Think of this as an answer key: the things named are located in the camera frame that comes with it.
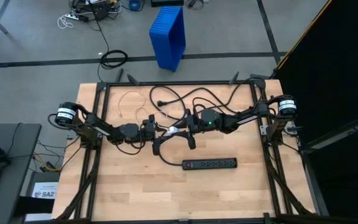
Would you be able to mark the black power strip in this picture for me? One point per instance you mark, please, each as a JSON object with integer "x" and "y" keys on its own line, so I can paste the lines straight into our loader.
{"x": 210, "y": 163}

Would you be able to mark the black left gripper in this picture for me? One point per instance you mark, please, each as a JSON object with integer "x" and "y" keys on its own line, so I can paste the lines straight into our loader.
{"x": 135, "y": 132}

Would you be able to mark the grey metal side stand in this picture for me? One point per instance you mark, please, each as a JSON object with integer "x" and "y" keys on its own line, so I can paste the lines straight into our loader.
{"x": 314, "y": 186}

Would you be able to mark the black flat box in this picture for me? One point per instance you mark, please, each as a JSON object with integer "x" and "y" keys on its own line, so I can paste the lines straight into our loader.
{"x": 166, "y": 3}

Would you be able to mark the pile of black electronics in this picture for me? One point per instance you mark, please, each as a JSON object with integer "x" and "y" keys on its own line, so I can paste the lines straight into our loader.
{"x": 99, "y": 12}

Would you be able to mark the blue plastic crate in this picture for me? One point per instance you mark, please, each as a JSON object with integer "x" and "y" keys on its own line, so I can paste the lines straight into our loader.
{"x": 166, "y": 37}

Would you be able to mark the black aluminium table frame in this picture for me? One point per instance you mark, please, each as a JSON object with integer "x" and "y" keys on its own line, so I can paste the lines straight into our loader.
{"x": 179, "y": 83}

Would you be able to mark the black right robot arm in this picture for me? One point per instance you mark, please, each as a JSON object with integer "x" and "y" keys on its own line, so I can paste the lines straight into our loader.
{"x": 247, "y": 119}

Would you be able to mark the black curtain panel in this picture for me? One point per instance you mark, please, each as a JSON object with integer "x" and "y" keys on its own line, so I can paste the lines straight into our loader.
{"x": 337, "y": 62}

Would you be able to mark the black power adapter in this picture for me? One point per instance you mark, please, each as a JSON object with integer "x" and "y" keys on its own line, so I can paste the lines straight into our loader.
{"x": 191, "y": 3}

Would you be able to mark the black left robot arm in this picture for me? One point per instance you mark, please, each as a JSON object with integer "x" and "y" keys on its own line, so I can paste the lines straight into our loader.
{"x": 98, "y": 127}

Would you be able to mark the white USB charger block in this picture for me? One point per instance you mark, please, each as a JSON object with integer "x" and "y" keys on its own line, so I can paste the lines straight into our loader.
{"x": 172, "y": 130}

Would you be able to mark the dark grey desk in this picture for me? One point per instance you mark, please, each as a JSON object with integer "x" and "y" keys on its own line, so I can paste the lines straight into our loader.
{"x": 14, "y": 174}

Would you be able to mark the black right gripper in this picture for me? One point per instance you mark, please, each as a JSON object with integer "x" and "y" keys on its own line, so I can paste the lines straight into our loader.
{"x": 207, "y": 119}

